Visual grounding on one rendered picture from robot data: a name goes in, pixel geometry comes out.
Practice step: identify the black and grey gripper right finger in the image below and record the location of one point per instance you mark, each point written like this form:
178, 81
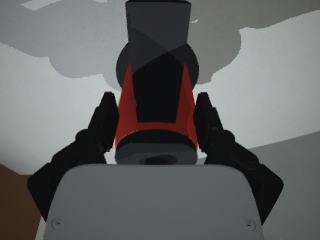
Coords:
220, 147

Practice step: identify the black round disk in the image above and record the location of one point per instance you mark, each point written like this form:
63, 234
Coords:
190, 60

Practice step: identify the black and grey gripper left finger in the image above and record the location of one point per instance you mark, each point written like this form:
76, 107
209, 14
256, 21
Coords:
89, 144

